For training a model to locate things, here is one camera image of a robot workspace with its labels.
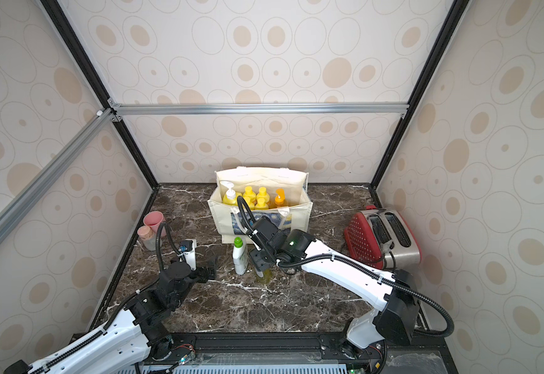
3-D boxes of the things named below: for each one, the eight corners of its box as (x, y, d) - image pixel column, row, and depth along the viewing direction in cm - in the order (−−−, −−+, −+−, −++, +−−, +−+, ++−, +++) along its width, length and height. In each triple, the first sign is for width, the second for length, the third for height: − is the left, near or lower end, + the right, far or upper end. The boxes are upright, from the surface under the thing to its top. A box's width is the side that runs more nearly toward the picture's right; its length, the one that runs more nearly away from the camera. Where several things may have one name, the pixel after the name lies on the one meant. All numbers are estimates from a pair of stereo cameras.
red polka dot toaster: (355, 283, 89) (371, 259, 74) (344, 235, 103) (356, 206, 88) (400, 284, 89) (426, 260, 74) (383, 235, 103) (402, 206, 88)
